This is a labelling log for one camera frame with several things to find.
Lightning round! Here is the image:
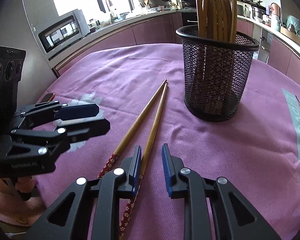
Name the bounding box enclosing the teal covered appliance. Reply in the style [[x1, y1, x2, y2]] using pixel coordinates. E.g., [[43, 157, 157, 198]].
[[286, 15, 300, 37]]

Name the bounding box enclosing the black camera box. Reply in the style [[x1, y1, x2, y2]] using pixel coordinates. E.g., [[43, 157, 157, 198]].
[[0, 46, 26, 135]]

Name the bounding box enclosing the steel pot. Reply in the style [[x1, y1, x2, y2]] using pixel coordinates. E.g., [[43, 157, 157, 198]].
[[251, 5, 266, 19]]

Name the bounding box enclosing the black built-in oven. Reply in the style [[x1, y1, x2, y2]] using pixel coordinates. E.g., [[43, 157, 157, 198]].
[[181, 12, 198, 26]]

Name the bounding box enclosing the black mesh utensil cup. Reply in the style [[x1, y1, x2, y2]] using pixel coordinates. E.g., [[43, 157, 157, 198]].
[[176, 25, 259, 122]]

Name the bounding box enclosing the pink floral tablecloth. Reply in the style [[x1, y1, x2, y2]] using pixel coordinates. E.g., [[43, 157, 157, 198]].
[[37, 44, 300, 239]]

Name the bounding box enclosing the pink sleeve forearm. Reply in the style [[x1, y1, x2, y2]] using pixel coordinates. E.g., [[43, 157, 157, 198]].
[[0, 179, 46, 226]]

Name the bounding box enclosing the smartphone on table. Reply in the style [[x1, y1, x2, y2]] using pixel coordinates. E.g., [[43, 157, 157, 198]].
[[39, 93, 55, 103]]

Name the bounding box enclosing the black range hood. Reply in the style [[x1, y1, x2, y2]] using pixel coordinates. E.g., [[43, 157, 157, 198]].
[[179, 0, 196, 10]]

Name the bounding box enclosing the white microwave oven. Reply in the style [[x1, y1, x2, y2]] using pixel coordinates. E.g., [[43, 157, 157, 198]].
[[38, 9, 90, 58]]

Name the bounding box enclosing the person's left hand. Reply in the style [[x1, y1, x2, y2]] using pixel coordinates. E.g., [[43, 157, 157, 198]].
[[12, 176, 36, 201]]

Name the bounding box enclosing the pink thermos jug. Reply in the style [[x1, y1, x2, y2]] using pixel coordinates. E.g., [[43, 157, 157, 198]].
[[270, 3, 281, 17]]

